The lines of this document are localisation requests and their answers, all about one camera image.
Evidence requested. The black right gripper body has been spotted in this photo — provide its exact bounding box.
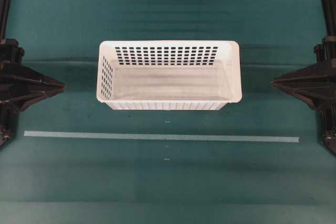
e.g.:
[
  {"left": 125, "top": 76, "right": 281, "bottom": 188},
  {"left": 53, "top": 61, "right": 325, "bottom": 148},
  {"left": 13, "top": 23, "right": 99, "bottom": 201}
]
[{"left": 272, "top": 62, "right": 335, "bottom": 103}]

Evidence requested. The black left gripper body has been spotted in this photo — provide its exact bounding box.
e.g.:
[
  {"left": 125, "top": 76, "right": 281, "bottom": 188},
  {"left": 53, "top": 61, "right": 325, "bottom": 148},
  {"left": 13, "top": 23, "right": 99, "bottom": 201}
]
[{"left": 1, "top": 62, "right": 65, "bottom": 103}]

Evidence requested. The white perforated plastic basket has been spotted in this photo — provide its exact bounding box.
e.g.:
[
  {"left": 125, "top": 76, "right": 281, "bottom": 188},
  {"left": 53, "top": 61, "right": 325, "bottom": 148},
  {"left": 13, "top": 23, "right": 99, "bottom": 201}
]
[{"left": 96, "top": 40, "right": 243, "bottom": 111}]

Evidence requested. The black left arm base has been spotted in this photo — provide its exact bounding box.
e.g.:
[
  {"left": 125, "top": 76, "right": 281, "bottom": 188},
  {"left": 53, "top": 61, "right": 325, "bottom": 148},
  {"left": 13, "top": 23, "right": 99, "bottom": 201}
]
[{"left": 1, "top": 103, "right": 18, "bottom": 149}]

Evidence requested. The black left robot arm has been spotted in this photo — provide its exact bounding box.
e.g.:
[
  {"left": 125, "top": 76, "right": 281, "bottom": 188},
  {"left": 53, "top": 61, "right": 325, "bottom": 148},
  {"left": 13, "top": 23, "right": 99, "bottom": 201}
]
[{"left": 1, "top": 39, "right": 65, "bottom": 118}]

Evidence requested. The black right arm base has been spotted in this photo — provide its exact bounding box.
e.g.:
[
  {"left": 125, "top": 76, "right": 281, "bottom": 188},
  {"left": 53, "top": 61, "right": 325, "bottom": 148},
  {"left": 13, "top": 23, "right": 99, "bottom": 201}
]
[{"left": 320, "top": 105, "right": 335, "bottom": 155}]

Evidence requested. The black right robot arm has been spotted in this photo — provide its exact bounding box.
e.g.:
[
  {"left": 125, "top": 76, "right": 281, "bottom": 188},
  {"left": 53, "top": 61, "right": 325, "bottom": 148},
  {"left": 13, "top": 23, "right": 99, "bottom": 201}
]
[{"left": 271, "top": 36, "right": 335, "bottom": 111}]

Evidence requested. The long pale tape strip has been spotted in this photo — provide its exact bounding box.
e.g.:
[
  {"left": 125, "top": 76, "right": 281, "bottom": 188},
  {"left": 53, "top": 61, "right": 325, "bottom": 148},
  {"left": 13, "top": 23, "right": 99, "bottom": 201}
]
[{"left": 24, "top": 131, "right": 299, "bottom": 143}]

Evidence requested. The black right frame post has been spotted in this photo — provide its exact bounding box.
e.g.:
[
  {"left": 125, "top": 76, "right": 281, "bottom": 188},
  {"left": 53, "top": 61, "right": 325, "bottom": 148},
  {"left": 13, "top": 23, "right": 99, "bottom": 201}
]
[{"left": 322, "top": 0, "right": 335, "bottom": 36}]

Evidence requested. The black frame post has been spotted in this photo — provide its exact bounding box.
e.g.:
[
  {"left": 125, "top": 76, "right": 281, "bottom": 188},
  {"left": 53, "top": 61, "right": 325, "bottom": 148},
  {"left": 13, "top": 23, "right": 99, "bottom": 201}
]
[
  {"left": 0, "top": 0, "right": 11, "bottom": 39},
  {"left": 322, "top": 0, "right": 335, "bottom": 36}
]

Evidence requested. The black left frame post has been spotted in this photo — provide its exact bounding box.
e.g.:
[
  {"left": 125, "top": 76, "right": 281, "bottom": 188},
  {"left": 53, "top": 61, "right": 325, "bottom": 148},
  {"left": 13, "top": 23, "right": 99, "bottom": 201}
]
[{"left": 0, "top": 0, "right": 11, "bottom": 39}]

